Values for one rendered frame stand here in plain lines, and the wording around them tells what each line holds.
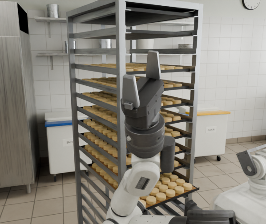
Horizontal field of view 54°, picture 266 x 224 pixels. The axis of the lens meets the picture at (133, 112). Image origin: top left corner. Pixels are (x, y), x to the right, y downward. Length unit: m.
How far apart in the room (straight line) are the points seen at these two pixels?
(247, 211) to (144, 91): 0.39
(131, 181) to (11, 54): 2.36
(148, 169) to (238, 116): 4.31
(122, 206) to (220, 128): 3.21
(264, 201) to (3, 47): 2.56
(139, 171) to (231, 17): 4.11
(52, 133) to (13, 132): 0.46
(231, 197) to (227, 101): 3.95
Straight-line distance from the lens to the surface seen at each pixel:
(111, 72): 1.24
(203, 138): 3.77
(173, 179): 1.55
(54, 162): 3.32
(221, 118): 3.82
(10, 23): 2.89
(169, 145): 0.59
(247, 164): 0.73
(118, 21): 1.12
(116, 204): 0.76
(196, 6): 1.39
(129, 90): 0.45
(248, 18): 4.76
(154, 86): 0.53
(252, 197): 0.78
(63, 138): 3.22
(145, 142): 0.55
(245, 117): 4.94
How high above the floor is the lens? 1.59
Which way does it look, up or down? 13 degrees down
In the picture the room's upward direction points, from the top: straight up
